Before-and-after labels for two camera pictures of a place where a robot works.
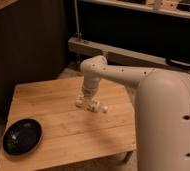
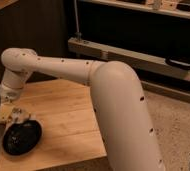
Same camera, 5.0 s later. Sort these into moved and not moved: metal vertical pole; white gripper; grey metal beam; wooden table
Moved: white gripper
Not moved: wooden table; metal vertical pole; grey metal beam
